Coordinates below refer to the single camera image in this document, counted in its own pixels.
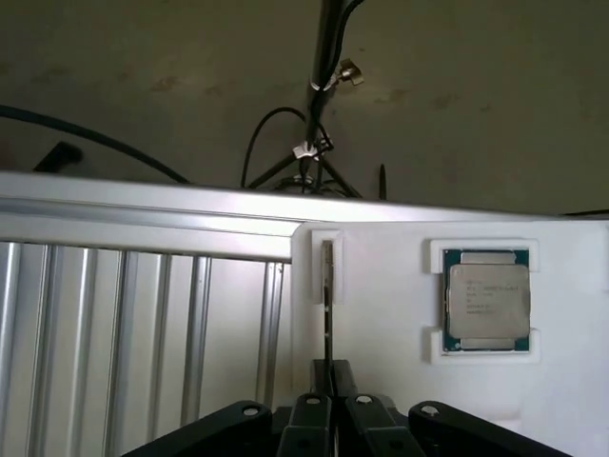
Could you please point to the black camera tripod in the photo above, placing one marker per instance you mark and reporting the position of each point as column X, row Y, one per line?
column 320, row 57

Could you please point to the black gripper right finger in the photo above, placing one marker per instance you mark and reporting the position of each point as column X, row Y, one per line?
column 371, row 428

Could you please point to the black wedge block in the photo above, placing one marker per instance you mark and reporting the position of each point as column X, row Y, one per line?
column 59, row 154

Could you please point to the white plastic parts rack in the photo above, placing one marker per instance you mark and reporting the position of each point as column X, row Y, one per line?
column 390, row 295

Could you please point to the small metal clamp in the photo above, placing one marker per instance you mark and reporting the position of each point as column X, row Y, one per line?
column 349, row 72

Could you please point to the thin black stick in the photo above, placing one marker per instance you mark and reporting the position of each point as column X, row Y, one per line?
column 382, row 183

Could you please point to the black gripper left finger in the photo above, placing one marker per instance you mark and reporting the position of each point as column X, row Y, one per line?
column 309, row 428

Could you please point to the silver CPU chip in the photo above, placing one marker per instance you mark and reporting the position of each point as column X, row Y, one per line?
column 487, row 300

